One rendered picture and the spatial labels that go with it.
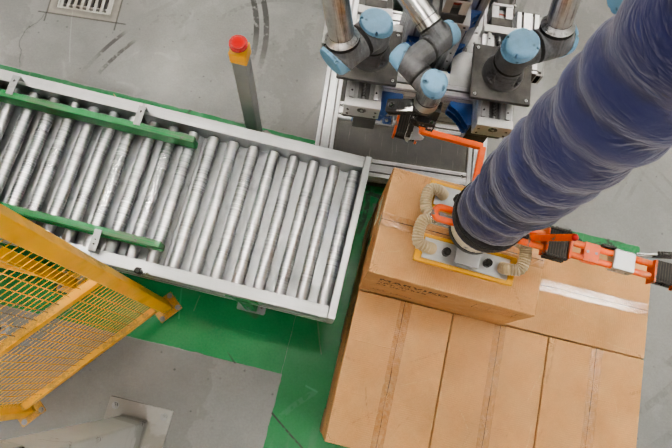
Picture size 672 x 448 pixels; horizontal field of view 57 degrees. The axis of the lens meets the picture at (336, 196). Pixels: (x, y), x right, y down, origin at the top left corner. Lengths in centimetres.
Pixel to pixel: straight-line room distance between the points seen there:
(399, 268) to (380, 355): 49
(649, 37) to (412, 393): 190
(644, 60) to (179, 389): 261
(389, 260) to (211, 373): 125
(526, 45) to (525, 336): 117
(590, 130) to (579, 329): 174
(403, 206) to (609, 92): 131
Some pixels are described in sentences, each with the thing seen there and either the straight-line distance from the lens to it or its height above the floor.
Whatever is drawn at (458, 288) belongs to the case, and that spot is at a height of 94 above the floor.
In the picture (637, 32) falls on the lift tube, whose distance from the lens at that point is 97.
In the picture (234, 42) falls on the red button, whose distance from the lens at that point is 238.
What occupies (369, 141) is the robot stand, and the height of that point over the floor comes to 21.
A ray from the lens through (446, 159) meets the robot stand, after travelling 314.
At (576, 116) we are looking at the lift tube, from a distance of 115.
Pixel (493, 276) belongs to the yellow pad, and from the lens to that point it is 213.
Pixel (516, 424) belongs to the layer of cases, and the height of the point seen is 54.
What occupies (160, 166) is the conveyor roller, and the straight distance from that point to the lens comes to 275.
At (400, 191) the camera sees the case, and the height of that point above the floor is 94.
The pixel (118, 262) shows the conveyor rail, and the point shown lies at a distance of 264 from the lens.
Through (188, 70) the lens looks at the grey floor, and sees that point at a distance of 354.
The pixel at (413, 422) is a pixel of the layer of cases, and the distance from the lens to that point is 259.
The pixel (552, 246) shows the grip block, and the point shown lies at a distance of 209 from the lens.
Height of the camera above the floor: 309
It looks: 73 degrees down
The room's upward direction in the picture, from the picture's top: 11 degrees clockwise
